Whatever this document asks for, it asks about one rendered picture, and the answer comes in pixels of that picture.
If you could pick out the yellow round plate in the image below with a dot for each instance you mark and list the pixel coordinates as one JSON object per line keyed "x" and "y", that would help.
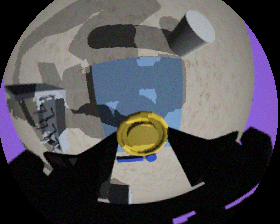
{"x": 142, "y": 133}

